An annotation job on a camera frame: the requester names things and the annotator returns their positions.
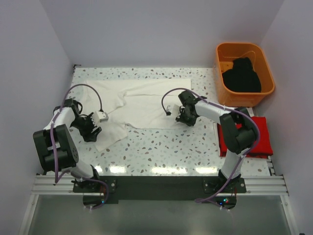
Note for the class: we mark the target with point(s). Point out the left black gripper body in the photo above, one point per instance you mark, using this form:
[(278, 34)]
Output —
[(85, 126)]

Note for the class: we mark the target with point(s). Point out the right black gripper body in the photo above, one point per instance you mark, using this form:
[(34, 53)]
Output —
[(190, 119)]

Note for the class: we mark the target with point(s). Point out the white t shirt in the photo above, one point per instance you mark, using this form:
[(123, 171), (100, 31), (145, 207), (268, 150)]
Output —
[(138, 103)]

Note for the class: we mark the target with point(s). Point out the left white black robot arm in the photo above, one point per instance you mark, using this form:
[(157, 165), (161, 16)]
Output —
[(57, 151)]

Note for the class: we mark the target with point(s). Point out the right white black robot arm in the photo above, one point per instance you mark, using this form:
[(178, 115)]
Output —
[(239, 131)]

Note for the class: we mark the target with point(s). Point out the black garment in bin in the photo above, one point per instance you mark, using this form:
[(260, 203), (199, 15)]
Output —
[(242, 78)]

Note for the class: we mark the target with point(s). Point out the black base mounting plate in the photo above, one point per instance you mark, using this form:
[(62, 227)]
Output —
[(207, 189)]

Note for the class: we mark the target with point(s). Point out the orange plastic bin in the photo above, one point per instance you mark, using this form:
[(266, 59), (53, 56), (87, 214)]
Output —
[(225, 54)]

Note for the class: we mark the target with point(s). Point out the folded red t shirt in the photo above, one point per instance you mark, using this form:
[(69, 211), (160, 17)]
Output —
[(263, 148)]

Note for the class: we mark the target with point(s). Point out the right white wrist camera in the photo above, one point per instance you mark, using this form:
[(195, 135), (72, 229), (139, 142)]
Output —
[(174, 110)]

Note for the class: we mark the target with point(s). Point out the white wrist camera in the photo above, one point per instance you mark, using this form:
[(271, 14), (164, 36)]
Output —
[(100, 116), (174, 110)]

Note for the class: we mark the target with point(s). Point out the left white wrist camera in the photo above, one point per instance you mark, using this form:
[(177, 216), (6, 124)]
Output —
[(100, 116)]

